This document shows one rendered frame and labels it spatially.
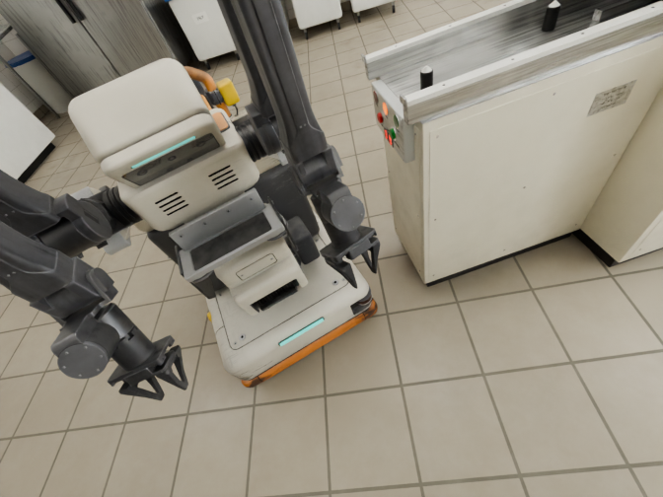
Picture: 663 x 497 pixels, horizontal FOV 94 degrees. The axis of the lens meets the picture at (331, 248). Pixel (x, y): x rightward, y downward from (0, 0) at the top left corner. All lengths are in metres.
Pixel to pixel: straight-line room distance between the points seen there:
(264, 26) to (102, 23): 4.24
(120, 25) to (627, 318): 4.70
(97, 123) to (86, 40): 4.15
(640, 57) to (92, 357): 1.29
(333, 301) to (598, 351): 0.95
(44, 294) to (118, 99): 0.33
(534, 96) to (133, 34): 4.13
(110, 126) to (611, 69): 1.11
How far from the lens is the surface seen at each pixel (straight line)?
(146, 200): 0.75
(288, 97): 0.46
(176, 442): 1.60
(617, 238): 1.56
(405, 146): 0.90
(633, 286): 1.68
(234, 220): 0.79
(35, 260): 0.57
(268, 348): 1.20
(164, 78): 0.66
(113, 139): 0.65
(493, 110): 0.93
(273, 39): 0.44
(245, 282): 0.99
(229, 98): 1.17
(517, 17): 1.25
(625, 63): 1.14
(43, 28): 4.96
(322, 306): 1.17
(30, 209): 0.65
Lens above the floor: 1.28
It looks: 50 degrees down
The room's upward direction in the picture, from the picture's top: 21 degrees counter-clockwise
